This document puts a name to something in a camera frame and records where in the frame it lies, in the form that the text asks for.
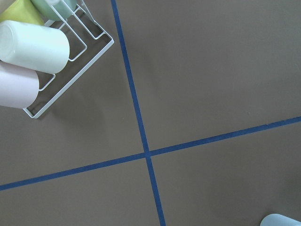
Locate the yellow plastic cup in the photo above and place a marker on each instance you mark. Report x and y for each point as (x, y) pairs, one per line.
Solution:
(20, 11)

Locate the light blue plastic cup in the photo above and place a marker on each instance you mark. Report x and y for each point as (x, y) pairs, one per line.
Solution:
(279, 220)

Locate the white plastic cup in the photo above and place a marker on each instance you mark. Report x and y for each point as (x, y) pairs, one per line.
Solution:
(33, 46)

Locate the green plastic cup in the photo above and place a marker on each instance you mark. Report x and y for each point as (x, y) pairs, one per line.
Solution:
(46, 11)

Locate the white wire cup rack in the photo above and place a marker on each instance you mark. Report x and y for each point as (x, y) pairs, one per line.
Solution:
(88, 42)

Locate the pink plastic cup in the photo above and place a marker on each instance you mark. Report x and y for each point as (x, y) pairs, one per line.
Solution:
(19, 86)

